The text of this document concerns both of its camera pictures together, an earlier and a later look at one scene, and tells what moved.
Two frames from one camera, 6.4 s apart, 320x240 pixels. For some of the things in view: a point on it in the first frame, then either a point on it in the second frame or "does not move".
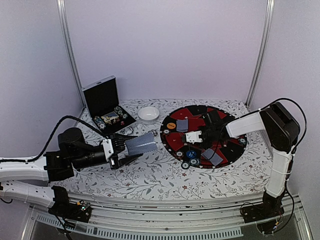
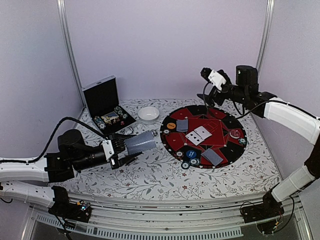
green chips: [194, 161] does not move
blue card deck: [142, 144] does not move
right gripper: [206, 145] to [208, 100]
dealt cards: [211, 155] does not move
